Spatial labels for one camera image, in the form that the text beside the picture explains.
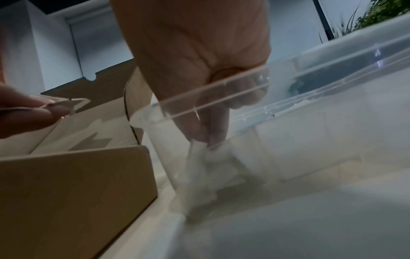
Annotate person's left hand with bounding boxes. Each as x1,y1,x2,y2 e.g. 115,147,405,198
0,81,75,140

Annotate person's right hand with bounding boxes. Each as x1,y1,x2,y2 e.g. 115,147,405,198
108,0,272,150

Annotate white sachet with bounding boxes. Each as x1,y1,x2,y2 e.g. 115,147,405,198
41,98,92,113

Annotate brown cardboard box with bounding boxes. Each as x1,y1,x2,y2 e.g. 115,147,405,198
0,65,159,259

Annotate white sachet packets pile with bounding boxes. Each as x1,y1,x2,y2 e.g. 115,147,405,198
176,139,251,216

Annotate clear compartment tray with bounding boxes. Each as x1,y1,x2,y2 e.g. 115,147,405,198
132,9,410,259

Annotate green leafy plant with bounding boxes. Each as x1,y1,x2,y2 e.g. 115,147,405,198
318,0,410,41

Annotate grey window frame post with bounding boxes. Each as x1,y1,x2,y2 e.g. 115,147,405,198
312,0,331,41

